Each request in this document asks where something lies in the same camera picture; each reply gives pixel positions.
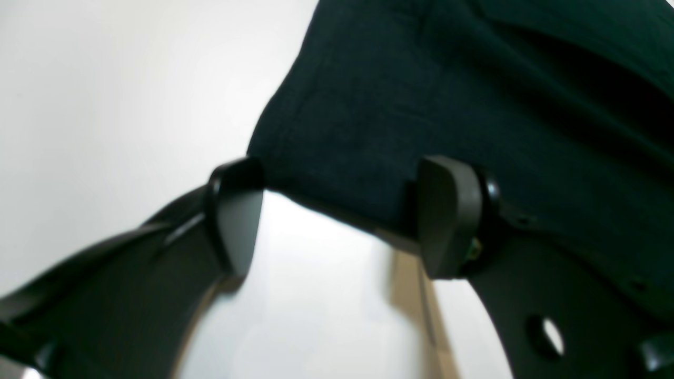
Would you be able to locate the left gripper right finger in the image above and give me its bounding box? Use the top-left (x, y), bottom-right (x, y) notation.
top-left (416, 156), bottom-right (672, 378)

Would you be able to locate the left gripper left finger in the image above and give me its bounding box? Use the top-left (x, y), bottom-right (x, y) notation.
top-left (2, 157), bottom-right (265, 378)

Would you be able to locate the black T-shirt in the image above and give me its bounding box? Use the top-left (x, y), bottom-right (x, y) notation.
top-left (246, 1), bottom-right (673, 319)

